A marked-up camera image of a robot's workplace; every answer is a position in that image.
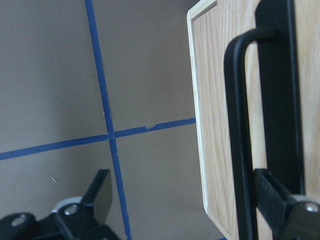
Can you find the light wooden drawer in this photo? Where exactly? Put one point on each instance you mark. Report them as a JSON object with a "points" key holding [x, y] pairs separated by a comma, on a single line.
{"points": [[212, 24]]}

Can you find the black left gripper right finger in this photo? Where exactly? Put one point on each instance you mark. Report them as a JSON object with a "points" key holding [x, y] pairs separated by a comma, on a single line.
{"points": [[289, 216]]}

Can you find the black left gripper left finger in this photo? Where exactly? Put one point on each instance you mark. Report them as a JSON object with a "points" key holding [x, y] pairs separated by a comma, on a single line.
{"points": [[75, 218]]}

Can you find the black metal drawer handle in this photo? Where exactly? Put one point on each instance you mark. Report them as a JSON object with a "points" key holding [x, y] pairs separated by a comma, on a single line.
{"points": [[276, 38]]}

